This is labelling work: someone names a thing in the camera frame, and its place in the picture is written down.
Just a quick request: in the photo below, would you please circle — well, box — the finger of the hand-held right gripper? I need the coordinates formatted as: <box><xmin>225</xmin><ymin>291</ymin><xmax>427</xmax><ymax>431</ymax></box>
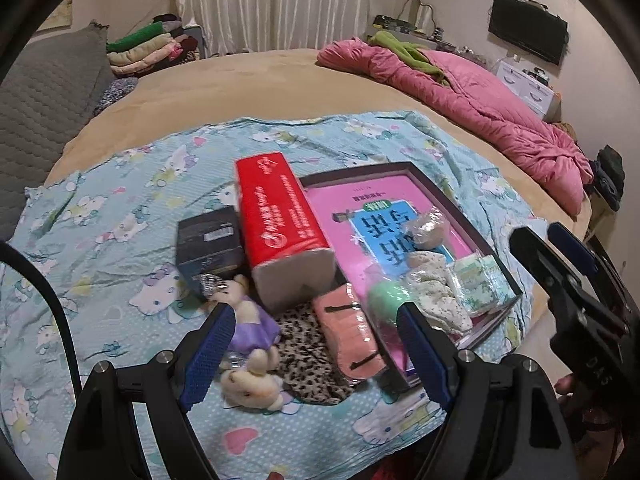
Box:
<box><xmin>509</xmin><ymin>226</ymin><xmax>583</xmax><ymax>306</ymax></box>
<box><xmin>547</xmin><ymin>221</ymin><xmax>608</xmax><ymax>281</ymax></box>

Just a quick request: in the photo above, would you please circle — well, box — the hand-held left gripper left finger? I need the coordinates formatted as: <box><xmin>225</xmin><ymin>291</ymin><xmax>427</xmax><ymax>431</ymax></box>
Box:
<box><xmin>55</xmin><ymin>302</ymin><xmax>238</xmax><ymax>480</ymax></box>

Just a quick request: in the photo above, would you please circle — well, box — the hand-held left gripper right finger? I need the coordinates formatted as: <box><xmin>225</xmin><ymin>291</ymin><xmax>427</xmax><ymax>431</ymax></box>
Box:
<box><xmin>396</xmin><ymin>301</ymin><xmax>576</xmax><ymax>480</ymax></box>

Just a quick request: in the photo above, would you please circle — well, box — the white floral cloth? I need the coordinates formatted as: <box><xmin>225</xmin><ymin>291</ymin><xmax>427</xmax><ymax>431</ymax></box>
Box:
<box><xmin>405</xmin><ymin>250</ymin><xmax>473</xmax><ymax>336</ymax></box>

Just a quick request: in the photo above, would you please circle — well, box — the green white tissue pack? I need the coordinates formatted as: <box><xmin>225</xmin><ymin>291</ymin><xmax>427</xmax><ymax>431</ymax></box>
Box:
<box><xmin>447</xmin><ymin>252</ymin><xmax>518</xmax><ymax>318</ymax></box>

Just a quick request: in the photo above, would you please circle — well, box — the mint green sponge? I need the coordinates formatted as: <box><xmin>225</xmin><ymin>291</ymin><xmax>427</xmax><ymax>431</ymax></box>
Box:
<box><xmin>367</xmin><ymin>280</ymin><xmax>416</xmax><ymax>331</ymax></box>

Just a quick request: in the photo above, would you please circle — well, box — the beige fluffy item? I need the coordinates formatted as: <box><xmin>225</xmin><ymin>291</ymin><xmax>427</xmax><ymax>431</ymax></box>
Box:
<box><xmin>406</xmin><ymin>212</ymin><xmax>450</xmax><ymax>253</ymax></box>

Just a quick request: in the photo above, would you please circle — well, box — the pink book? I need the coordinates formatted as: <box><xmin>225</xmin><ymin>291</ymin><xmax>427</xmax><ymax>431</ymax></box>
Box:
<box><xmin>299</xmin><ymin>161</ymin><xmax>524</xmax><ymax>395</ymax></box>

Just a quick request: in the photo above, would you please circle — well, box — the cream plush toy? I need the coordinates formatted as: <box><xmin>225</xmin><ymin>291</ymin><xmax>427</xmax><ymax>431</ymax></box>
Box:
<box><xmin>220</xmin><ymin>347</ymin><xmax>287</xmax><ymax>412</ymax></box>

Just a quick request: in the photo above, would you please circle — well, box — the teddy bear with purple dress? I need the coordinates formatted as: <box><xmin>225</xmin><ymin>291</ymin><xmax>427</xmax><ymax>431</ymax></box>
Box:
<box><xmin>197</xmin><ymin>272</ymin><xmax>283</xmax><ymax>361</ymax></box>

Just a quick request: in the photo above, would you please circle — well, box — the pink plush pouch in wrap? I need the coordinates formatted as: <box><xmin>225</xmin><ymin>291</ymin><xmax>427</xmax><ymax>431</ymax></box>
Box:
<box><xmin>312</xmin><ymin>282</ymin><xmax>388</xmax><ymax>386</ymax></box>

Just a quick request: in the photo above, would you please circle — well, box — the black bag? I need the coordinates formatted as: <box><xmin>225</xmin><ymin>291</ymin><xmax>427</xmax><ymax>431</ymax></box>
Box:
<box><xmin>592</xmin><ymin>144</ymin><xmax>626</xmax><ymax>212</ymax></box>

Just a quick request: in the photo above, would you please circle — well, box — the leopard print cloth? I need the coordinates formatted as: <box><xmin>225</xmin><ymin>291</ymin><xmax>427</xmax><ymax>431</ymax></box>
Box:
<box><xmin>272</xmin><ymin>305</ymin><xmax>371</xmax><ymax>406</ymax></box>

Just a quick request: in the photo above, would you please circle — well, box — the black box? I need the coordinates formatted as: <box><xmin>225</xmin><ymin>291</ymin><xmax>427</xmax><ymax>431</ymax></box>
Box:
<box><xmin>175</xmin><ymin>206</ymin><xmax>247</xmax><ymax>282</ymax></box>

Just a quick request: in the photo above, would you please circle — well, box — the light blue printed blanket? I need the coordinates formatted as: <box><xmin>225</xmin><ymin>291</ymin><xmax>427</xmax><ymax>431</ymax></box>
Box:
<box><xmin>0</xmin><ymin>109</ymin><xmax>558</xmax><ymax>480</ymax></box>

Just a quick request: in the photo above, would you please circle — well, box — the red tissue pack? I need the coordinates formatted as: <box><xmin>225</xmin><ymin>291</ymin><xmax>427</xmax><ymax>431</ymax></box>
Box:
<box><xmin>234</xmin><ymin>151</ymin><xmax>337</xmax><ymax>316</ymax></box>

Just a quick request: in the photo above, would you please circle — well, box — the pink quilt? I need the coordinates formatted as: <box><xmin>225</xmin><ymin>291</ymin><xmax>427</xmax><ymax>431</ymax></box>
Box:
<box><xmin>316</xmin><ymin>36</ymin><xmax>596</xmax><ymax>200</ymax></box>

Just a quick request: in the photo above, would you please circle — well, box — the white cabinet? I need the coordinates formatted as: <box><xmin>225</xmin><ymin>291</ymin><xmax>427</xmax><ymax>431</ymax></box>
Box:
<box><xmin>495</xmin><ymin>55</ymin><xmax>556</xmax><ymax>116</ymax></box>

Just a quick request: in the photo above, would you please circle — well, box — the black television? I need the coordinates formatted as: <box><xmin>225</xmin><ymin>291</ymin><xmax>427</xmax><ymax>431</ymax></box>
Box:
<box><xmin>487</xmin><ymin>0</ymin><xmax>570</xmax><ymax>67</ymax></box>

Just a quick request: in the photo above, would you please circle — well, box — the cluttered dressing table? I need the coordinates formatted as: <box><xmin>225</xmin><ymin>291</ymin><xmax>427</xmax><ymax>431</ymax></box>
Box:
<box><xmin>372</xmin><ymin>0</ymin><xmax>491</xmax><ymax>61</ymax></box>

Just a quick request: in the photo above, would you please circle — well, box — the green garment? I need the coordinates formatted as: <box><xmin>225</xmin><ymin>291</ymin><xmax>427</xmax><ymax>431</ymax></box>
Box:
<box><xmin>369</xmin><ymin>30</ymin><xmax>451</xmax><ymax>86</ymax></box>

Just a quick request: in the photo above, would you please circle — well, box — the beige bed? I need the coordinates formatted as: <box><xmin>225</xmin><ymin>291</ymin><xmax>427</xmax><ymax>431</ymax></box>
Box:
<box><xmin>45</xmin><ymin>47</ymin><xmax>593</xmax><ymax>241</ymax></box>

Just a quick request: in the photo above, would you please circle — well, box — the dark floral cloth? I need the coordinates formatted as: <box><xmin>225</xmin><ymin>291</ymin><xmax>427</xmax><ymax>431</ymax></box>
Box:
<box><xmin>94</xmin><ymin>76</ymin><xmax>140</xmax><ymax>115</ymax></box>

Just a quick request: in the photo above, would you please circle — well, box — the grey quilted headboard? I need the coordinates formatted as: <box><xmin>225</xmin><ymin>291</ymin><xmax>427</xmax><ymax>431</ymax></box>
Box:
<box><xmin>0</xmin><ymin>22</ymin><xmax>117</xmax><ymax>241</ymax></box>

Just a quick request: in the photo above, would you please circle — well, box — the stack of folded clothes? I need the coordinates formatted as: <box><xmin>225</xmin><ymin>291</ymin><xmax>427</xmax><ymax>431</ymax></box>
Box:
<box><xmin>106</xmin><ymin>14</ymin><xmax>203</xmax><ymax>80</ymax></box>

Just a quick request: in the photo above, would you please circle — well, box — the cream curtain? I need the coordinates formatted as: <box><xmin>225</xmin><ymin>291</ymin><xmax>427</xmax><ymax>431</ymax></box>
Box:
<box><xmin>175</xmin><ymin>0</ymin><xmax>378</xmax><ymax>58</ymax></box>

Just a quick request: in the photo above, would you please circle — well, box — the black cable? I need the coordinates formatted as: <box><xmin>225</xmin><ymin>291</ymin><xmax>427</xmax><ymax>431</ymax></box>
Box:
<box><xmin>0</xmin><ymin>240</ymin><xmax>83</xmax><ymax>401</ymax></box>

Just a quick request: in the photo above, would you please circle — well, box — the wall picture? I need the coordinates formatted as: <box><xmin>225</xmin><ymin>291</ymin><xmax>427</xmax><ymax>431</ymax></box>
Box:
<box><xmin>42</xmin><ymin>0</ymin><xmax>75</xmax><ymax>31</ymax></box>

